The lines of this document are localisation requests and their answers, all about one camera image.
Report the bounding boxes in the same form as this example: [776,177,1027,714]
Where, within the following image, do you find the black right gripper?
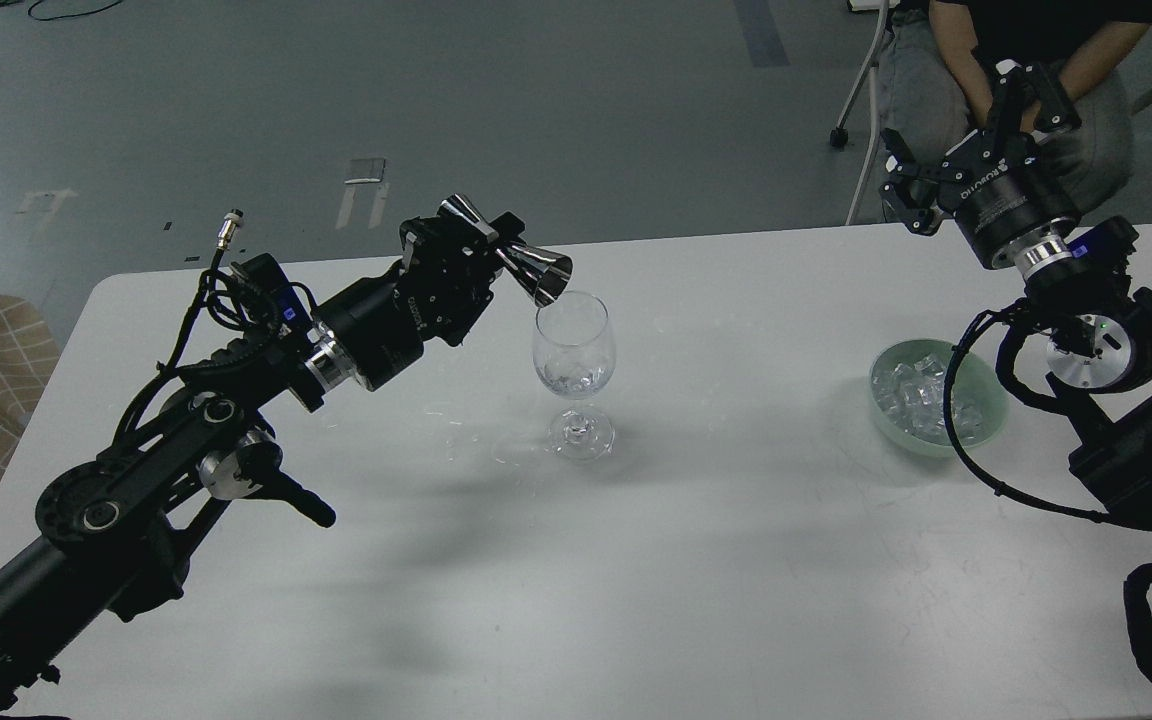
[879,47,1083,270]

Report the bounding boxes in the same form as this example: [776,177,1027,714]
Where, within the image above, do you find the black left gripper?
[314,211,526,391]

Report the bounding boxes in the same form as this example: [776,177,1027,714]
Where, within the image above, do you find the steel double jigger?
[438,194,573,309]

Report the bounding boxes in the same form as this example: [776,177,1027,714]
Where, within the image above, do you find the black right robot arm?
[881,60,1152,532]

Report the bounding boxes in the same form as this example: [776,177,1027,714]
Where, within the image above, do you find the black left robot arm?
[0,195,573,717]

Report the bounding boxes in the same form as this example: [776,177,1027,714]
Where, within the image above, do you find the clear wine glass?
[532,290,617,462]

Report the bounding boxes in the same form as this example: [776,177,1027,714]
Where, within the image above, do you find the green bowl of ice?
[867,338,1010,457]

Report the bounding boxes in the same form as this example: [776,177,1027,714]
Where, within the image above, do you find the seated person in black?
[877,1,1152,215]

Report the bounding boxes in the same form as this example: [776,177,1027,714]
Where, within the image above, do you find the white metal chair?
[828,1,900,225]

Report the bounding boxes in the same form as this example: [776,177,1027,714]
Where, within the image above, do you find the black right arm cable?
[937,300,1152,531]

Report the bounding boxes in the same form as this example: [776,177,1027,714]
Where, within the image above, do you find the black floor cable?
[26,0,127,23]

